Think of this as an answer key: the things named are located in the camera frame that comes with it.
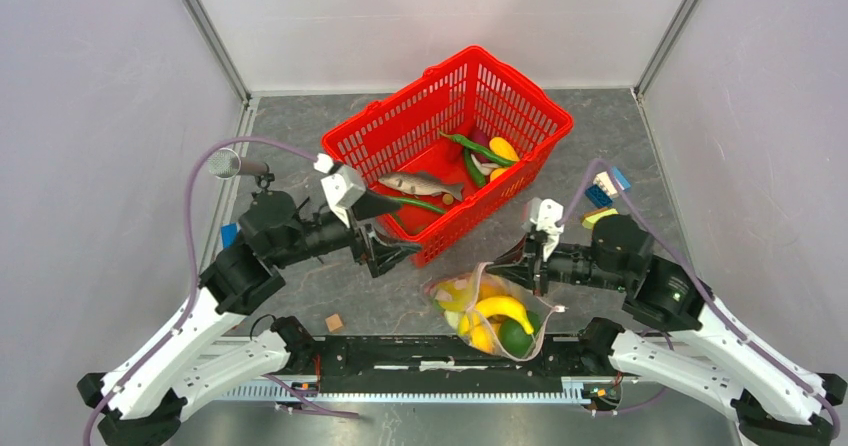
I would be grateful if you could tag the yellow toy lemon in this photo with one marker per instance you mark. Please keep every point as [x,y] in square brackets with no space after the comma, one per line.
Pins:
[503,149]

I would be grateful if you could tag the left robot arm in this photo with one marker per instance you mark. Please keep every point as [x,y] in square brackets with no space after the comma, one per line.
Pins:
[145,401]

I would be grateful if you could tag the blue green white block stack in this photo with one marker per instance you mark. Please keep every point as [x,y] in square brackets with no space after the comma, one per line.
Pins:
[228,233]

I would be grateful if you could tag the yellow toy banana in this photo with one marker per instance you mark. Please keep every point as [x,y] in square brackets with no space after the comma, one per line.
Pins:
[496,306]

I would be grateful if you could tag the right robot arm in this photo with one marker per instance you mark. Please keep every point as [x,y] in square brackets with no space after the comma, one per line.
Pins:
[772,400]

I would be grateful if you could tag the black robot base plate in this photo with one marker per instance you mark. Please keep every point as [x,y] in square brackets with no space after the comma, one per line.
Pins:
[439,364]

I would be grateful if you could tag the grey toy fish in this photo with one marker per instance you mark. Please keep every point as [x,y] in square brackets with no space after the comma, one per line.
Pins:
[420,184]

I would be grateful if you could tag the clear zip top bag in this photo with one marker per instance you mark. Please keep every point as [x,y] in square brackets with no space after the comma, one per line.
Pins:
[453,296]

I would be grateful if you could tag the long green toy chili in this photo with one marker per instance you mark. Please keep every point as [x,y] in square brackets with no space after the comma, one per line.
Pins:
[419,204]

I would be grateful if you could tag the dark blue toy block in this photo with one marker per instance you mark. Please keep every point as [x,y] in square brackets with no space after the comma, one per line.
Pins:
[598,197]

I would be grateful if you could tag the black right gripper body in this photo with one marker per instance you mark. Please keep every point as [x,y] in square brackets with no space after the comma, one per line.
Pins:
[535,270]

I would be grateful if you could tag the silver mesh microphone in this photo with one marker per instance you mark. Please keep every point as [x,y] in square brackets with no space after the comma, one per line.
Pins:
[226,163]

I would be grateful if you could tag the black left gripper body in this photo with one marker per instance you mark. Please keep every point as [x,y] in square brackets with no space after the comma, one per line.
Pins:
[365,251]

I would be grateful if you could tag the white blue toy block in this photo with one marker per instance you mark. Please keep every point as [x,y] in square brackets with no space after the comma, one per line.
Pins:
[612,182]

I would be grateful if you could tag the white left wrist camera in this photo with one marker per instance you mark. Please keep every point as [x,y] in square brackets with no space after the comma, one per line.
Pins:
[342,187]

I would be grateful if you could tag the red plastic basket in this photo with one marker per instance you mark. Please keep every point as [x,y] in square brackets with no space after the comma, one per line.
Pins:
[471,90]

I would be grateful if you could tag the small wooden cube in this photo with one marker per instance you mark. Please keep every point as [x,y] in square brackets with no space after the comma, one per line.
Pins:
[334,323]

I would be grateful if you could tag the green toy avocado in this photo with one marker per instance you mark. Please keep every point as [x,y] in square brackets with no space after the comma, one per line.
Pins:
[514,340]

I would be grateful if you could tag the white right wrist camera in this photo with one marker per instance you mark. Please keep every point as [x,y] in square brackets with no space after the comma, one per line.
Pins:
[543,219]

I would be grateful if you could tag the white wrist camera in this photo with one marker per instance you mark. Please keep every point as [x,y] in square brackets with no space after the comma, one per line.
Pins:
[543,219]
[342,187]

